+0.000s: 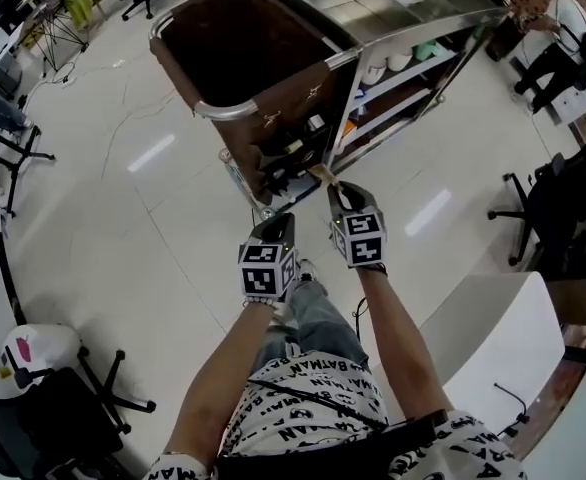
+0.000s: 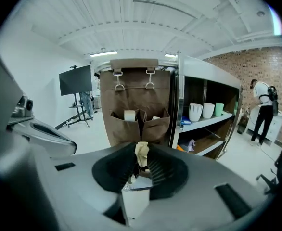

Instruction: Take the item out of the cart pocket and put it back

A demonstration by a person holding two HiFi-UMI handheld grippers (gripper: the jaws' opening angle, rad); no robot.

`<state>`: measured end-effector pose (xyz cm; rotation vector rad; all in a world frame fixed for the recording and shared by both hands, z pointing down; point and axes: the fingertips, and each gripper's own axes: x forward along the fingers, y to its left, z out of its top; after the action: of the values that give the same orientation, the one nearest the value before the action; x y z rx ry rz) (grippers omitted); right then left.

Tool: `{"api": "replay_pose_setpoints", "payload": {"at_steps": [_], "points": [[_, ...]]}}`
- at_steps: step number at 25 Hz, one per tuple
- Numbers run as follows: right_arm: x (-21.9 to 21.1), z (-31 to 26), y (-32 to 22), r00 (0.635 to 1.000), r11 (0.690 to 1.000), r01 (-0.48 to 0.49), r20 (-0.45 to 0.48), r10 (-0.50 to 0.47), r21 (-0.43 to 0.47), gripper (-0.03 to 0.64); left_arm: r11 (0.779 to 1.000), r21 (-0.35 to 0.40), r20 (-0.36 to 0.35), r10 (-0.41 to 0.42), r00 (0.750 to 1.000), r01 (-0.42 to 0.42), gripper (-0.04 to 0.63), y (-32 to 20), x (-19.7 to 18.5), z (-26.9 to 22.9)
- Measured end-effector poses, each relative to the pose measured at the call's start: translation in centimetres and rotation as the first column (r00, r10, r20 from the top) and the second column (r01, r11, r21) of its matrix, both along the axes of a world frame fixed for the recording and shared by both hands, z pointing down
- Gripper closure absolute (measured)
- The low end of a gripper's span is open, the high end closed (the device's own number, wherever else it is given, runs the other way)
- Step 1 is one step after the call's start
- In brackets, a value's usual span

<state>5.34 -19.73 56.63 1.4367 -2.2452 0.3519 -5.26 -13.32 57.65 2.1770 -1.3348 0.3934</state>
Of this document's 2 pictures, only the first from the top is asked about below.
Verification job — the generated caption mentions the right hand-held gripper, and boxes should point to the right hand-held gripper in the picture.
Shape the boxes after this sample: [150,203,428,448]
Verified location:
[325,181,389,270]

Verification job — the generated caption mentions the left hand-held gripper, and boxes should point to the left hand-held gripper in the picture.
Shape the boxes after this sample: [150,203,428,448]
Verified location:
[236,211,301,305]

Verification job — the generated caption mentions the person's right forearm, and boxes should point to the person's right forearm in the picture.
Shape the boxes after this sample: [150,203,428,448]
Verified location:
[356,267,455,427]

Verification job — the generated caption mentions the person's left forearm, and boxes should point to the person's left forearm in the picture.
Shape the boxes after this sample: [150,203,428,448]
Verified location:
[165,301,275,469]

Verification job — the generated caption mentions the brown laundry bag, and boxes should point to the brown laundry bag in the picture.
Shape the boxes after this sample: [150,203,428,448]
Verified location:
[148,0,362,219]

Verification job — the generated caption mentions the steel housekeeping cart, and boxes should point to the steel housekeeping cart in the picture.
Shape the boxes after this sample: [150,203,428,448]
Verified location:
[147,0,513,220]

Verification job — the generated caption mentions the person's left white sneaker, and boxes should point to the person's left white sneaker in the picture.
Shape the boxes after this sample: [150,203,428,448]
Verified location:
[270,300,295,327]

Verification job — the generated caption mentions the person's blue jeans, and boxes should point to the person's blue jeans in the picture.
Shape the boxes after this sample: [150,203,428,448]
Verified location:
[257,280,372,385]

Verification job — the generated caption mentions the green cup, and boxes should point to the green cup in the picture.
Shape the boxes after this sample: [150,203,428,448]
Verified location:
[412,40,442,62]

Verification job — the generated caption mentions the person's white printed shirt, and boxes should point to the person's white printed shirt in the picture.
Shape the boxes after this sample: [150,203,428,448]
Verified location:
[142,350,529,480]

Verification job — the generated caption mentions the white table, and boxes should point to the white table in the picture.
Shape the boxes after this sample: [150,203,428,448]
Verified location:
[419,270,567,462]

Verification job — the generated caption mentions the brown wooden cabinet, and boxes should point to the brown wooden cabinet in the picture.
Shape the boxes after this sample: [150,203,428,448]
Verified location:
[542,247,586,330]

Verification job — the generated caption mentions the white low cabinet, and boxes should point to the white low cabinet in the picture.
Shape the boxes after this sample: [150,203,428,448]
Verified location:
[547,75,586,125]

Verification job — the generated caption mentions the white bag pink print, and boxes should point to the white bag pink print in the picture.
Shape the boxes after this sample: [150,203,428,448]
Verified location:
[0,323,82,394]

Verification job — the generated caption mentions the black curved floor strip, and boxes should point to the black curved floor strip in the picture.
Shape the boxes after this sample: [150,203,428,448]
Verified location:
[0,157,27,325]

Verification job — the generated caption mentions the black tripod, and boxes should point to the black tripod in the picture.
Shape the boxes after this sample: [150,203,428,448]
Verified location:
[31,1,92,75]

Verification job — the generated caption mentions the white bead bracelet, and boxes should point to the white bead bracelet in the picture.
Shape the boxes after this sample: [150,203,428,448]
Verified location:
[241,295,277,312]

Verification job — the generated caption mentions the black chest strap pack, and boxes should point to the black chest strap pack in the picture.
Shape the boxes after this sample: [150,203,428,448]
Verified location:
[212,377,450,480]

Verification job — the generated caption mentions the black cable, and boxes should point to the black cable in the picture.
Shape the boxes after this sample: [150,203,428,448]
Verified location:
[492,381,532,439]

